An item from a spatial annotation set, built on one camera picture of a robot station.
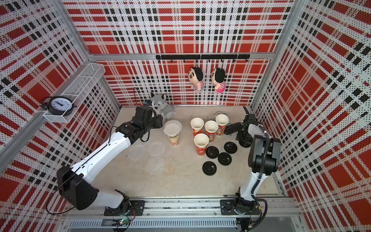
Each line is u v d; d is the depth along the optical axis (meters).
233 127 1.05
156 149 0.96
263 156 0.45
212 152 0.93
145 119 0.60
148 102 0.69
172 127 0.88
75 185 0.39
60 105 0.65
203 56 0.88
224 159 0.92
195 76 0.91
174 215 0.73
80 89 0.80
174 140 0.91
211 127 0.92
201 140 0.86
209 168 0.86
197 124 0.94
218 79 0.96
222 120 0.95
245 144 0.85
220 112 1.12
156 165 0.88
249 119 0.78
